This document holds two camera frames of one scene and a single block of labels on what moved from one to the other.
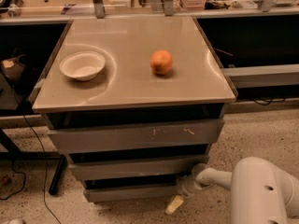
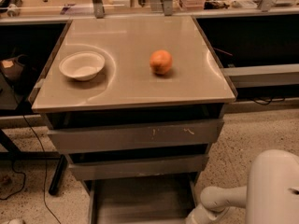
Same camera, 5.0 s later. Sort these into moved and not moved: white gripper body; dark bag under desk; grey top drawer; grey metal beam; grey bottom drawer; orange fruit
Moved: grey bottom drawer; white gripper body
Not moved: grey top drawer; dark bag under desk; orange fruit; grey metal beam
